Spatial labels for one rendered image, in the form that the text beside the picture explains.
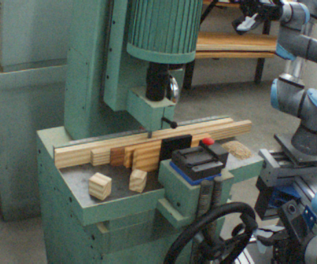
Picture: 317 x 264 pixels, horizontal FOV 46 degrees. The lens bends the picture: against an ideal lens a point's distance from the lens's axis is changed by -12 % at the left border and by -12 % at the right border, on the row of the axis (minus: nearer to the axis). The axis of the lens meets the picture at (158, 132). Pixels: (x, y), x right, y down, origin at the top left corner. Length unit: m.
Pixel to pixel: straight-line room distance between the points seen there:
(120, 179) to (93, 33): 0.42
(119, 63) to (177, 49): 0.20
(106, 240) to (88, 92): 0.45
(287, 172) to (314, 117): 0.24
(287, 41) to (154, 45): 0.45
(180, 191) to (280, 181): 0.66
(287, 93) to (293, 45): 0.35
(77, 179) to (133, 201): 0.16
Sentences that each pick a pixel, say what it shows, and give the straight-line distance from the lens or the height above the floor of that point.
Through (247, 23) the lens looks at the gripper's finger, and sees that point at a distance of 1.04.
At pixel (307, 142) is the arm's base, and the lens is 1.58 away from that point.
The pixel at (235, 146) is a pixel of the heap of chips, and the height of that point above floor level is 0.92.
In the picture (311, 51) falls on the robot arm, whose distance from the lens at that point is 1.23.
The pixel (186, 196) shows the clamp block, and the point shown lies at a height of 0.93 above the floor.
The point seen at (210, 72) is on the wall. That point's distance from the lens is 4.30.
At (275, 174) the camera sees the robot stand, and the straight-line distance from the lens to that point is 1.54.
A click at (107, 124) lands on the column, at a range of 1.30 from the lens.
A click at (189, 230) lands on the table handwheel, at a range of 0.91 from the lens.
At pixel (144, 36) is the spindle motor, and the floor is 1.26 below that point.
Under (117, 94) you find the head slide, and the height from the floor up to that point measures 1.05.
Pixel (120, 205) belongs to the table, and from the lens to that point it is 1.01.
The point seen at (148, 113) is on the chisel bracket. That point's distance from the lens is 1.08.
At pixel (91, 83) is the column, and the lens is 1.22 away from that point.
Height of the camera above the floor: 1.51
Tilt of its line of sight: 28 degrees down
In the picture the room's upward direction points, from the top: 8 degrees clockwise
